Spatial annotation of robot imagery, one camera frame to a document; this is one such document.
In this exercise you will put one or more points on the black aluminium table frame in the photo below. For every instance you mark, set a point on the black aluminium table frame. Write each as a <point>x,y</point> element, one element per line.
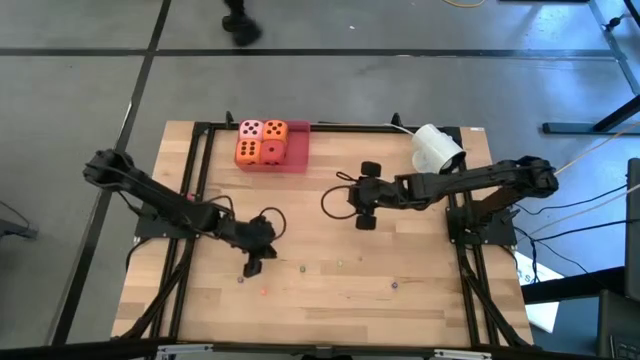
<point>350,128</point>

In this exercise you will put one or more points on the grey floor stand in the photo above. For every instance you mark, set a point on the grey floor stand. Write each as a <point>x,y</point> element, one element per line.
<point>20,231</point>

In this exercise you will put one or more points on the white cylindrical camera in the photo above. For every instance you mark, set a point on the white cylindrical camera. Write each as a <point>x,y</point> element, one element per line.
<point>432,142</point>

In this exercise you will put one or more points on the white paper sheet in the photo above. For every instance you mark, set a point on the white paper sheet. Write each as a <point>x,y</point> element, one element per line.
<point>545,312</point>

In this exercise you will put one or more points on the red translucent plastic bin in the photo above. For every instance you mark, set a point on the red translucent plastic bin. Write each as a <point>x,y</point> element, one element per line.
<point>299,150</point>

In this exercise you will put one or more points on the black desk edge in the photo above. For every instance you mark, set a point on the black desk edge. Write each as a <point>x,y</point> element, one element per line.
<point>575,286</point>

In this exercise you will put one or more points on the orange foam dice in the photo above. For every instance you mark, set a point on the orange foam dice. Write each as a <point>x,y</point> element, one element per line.
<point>283,138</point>
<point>248,152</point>

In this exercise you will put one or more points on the person's foot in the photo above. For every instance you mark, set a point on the person's foot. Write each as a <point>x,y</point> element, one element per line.
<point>245,32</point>

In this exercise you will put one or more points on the black desk leg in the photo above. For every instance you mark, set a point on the black desk leg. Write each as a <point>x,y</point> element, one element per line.
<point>575,128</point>

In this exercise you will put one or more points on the pink foam dice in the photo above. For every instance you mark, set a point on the pink foam dice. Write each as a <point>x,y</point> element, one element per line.
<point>245,136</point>

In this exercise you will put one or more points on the black upright panel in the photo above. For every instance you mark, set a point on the black upright panel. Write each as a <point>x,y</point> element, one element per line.
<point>634,225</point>

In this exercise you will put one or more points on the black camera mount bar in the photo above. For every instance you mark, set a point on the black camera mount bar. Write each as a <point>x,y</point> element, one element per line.
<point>75,350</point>

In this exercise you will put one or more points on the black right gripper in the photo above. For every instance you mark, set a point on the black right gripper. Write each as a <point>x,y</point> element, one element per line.
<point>375,195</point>

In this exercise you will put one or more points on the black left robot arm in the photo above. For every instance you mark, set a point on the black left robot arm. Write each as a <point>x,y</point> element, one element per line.
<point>165,202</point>

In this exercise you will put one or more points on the red foam dice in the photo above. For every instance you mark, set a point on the red foam dice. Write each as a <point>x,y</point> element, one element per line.
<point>267,160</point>

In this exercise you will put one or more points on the silver bracket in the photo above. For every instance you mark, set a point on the silver bracket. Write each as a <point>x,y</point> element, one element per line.
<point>185,349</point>
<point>462,354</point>

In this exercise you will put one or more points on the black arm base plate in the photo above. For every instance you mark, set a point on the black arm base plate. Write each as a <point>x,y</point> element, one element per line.
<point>502,232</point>
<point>147,230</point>

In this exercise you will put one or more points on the black box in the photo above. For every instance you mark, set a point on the black box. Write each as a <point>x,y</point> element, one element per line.
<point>620,325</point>

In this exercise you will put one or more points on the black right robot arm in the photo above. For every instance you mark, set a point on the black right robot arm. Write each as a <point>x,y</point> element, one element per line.
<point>465,180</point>

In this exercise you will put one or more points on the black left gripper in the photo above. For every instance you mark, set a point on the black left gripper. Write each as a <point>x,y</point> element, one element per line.
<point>245,235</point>

